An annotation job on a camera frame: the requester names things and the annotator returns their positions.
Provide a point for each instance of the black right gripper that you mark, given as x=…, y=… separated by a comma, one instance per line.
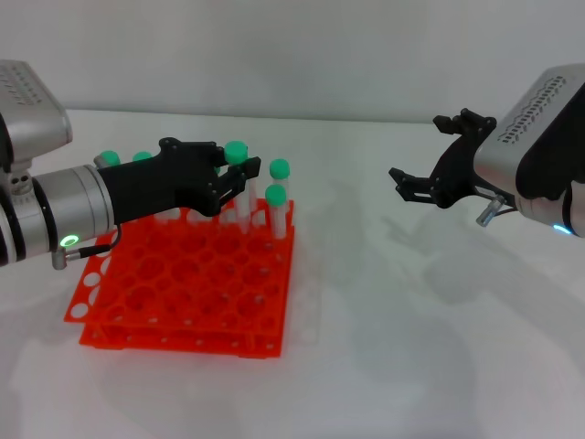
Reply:
x=457, y=174

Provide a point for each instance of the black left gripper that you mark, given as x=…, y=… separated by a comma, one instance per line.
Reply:
x=155, y=187

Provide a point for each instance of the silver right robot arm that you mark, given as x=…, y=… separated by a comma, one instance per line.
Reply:
x=562, y=210

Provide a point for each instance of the orange plastic test tube rack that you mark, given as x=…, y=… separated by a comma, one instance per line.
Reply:
x=192, y=279

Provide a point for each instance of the silver vented right camera box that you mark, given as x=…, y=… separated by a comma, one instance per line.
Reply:
x=525, y=128

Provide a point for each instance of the silver vented camera box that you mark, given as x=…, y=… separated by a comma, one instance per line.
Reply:
x=32, y=114
x=525, y=128

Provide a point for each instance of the silver vented left camera box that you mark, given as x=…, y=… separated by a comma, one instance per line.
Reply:
x=32, y=114

